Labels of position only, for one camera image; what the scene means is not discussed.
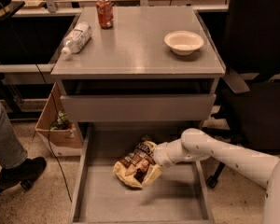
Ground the black shoe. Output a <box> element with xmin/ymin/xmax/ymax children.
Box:
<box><xmin>0</xmin><ymin>157</ymin><xmax>47</xmax><ymax>189</ymax></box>

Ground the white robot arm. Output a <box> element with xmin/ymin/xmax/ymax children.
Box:
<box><xmin>152</xmin><ymin>128</ymin><xmax>280</xmax><ymax>224</ymax></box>

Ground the black floor cable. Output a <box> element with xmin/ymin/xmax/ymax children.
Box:
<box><xmin>0</xmin><ymin>0</ymin><xmax>73</xmax><ymax>203</ymax></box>

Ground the open grey middle drawer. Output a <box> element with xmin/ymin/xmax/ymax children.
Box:
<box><xmin>68</xmin><ymin>124</ymin><xmax>215</xmax><ymax>224</ymax></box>

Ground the orange soda can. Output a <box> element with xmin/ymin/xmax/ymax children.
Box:
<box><xmin>96</xmin><ymin>0</ymin><xmax>114</xmax><ymax>29</ymax></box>

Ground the cardboard box with trash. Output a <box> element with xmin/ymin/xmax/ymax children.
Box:
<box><xmin>35</xmin><ymin>84</ymin><xmax>82</xmax><ymax>157</ymax></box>

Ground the grey drawer cabinet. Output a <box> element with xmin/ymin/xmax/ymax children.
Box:
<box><xmin>51</xmin><ymin>7</ymin><xmax>225</xmax><ymax>136</ymax></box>

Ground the white paper bowl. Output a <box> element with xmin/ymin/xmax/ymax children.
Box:
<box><xmin>164</xmin><ymin>31</ymin><xmax>204</xmax><ymax>56</ymax></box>

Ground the black office chair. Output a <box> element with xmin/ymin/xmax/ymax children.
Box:
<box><xmin>201</xmin><ymin>0</ymin><xmax>280</xmax><ymax>189</ymax></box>

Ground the clear plastic water bottle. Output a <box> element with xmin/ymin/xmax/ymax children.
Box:
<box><xmin>62</xmin><ymin>21</ymin><xmax>92</xmax><ymax>60</ymax></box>

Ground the grey top drawer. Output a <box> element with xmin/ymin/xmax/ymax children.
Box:
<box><xmin>61</xmin><ymin>94</ymin><xmax>216</xmax><ymax>122</ymax></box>

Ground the person leg in jeans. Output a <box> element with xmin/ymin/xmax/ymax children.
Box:
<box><xmin>0</xmin><ymin>102</ymin><xmax>28</xmax><ymax>169</ymax></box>

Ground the brown sea salt chip bag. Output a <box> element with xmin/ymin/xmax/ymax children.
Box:
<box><xmin>112</xmin><ymin>135</ymin><xmax>157</xmax><ymax>189</ymax></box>

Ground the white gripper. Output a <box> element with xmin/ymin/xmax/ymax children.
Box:
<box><xmin>142</xmin><ymin>139</ymin><xmax>190</xmax><ymax>186</ymax></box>

